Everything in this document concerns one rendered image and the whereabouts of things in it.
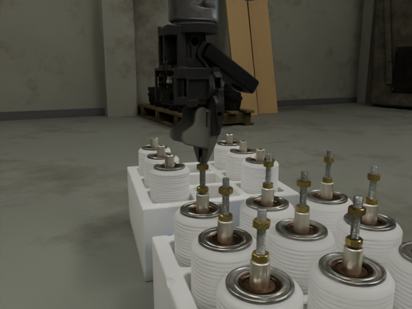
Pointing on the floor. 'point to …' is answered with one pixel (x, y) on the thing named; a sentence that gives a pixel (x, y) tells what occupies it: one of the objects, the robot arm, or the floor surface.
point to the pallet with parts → (160, 109)
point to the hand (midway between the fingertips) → (205, 154)
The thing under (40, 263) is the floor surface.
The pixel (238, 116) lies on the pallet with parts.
